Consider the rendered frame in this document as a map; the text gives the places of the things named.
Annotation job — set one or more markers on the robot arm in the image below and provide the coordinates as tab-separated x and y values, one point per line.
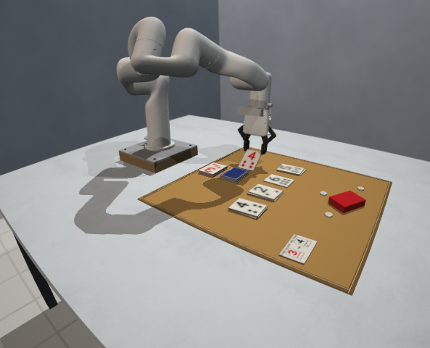
190	50

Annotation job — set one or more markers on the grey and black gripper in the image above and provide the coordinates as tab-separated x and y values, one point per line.
257	126

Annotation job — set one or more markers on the brown flat mat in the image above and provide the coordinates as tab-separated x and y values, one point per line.
341	239

